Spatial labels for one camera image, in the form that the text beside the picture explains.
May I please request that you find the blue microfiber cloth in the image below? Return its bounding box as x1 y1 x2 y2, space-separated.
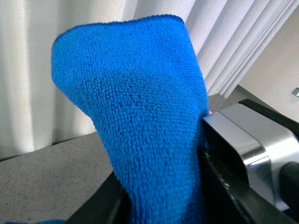
51 14 209 224

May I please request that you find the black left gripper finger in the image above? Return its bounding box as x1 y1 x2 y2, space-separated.
66 173 131 224

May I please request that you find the white pleated curtain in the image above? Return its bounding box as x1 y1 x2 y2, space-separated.
0 0 299 161

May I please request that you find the silver black second gripper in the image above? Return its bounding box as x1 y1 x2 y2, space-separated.
198 99 299 224

